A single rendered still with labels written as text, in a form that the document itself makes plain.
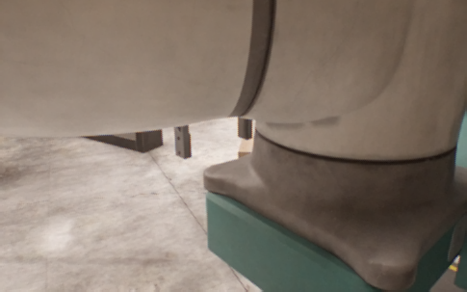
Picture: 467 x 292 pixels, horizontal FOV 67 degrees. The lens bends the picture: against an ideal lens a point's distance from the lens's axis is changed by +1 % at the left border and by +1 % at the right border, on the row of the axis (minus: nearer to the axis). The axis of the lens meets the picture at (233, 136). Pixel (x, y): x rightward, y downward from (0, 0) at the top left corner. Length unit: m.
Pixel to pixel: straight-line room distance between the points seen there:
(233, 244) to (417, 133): 0.16
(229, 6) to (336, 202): 0.14
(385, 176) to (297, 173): 0.06
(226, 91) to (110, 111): 0.06
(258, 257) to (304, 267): 0.05
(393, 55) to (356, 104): 0.03
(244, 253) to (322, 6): 0.19
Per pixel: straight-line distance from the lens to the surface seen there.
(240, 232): 0.28
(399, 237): 0.24
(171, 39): 0.16
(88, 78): 0.17
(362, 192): 0.24
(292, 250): 0.25
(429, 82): 0.23
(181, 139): 0.54
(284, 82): 0.19
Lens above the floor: 0.86
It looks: 19 degrees down
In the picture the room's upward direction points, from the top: straight up
